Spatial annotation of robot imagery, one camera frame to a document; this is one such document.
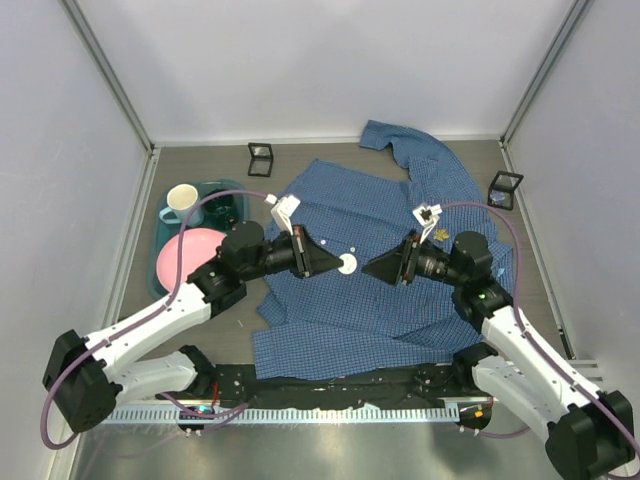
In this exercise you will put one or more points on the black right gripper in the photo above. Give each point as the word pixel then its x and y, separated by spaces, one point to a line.
pixel 401 260

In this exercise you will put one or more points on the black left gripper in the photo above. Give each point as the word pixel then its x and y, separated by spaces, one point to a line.
pixel 309 258

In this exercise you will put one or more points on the gold leaf brooch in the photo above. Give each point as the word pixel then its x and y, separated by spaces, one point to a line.
pixel 441 235

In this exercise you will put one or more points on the blue plaid shirt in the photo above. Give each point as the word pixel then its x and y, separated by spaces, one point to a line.
pixel 334 325

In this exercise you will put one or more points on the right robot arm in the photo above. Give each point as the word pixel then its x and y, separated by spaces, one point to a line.
pixel 587 433

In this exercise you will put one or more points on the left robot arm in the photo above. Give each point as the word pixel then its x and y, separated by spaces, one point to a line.
pixel 88 377

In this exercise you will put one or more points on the black display box back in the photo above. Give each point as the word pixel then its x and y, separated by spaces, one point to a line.
pixel 261 160

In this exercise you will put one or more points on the black display box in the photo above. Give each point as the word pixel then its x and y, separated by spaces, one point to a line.
pixel 506 182
pixel 261 160

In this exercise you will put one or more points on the dark green mug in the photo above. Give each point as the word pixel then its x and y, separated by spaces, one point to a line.
pixel 221 213

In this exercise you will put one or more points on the pink plate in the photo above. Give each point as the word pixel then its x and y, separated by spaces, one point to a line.
pixel 199 246

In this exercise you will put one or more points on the black display box right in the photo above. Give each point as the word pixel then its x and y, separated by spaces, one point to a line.
pixel 506 182

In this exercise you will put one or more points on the light blue mug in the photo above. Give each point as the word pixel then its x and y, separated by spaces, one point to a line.
pixel 181 206

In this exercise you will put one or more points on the teal plastic tray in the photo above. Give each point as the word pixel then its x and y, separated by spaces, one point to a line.
pixel 162 233

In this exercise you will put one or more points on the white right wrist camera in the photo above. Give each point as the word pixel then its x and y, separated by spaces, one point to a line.
pixel 427 216

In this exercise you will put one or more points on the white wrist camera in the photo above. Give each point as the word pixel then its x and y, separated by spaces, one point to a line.
pixel 282 209
pixel 427 216

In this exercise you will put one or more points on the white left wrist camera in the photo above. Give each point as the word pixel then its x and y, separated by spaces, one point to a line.
pixel 282 209

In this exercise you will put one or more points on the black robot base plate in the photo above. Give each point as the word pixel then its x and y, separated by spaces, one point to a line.
pixel 419 386

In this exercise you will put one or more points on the white slotted cable duct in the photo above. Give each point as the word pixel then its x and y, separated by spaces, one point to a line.
pixel 164 413

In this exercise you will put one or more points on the aluminium frame rail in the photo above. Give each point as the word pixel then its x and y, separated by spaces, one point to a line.
pixel 81 25

